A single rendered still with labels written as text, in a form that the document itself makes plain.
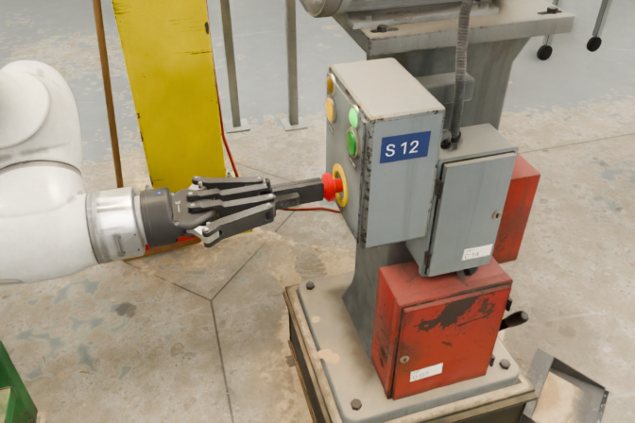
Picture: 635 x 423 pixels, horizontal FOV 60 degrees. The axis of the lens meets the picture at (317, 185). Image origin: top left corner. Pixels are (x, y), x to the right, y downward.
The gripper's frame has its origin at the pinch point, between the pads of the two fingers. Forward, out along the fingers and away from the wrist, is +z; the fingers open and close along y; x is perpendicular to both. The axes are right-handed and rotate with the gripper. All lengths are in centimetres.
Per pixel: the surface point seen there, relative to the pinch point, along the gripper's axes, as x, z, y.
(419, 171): 6.2, 13.5, 8.0
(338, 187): 0.4, 5.6, 0.9
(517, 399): -75, 54, -2
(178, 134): -53, -14, -114
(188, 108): -44, -9, -114
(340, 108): 11.5, 6.2, -1.0
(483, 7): 15.9, 36.5, -19.5
